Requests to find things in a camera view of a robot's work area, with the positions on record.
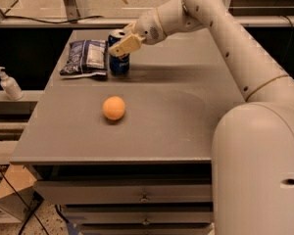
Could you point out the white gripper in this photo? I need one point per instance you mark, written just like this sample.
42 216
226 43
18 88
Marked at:
148 27

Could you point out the blue pepsi can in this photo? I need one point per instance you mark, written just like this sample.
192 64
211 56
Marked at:
118 65

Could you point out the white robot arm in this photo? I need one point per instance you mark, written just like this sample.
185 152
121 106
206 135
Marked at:
253 144

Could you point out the blue chip bag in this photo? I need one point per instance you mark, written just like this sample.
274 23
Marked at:
86 58

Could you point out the orange fruit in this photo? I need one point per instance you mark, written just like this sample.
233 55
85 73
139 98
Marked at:
114 108

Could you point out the grey drawer cabinet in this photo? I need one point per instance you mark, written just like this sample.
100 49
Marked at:
148 173

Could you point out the white pump dispenser bottle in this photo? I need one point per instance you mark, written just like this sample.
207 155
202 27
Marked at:
10 86

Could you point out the cardboard box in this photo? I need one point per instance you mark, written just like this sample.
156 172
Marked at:
16 194

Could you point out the grey metal bracket left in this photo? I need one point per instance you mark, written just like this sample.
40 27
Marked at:
77 9

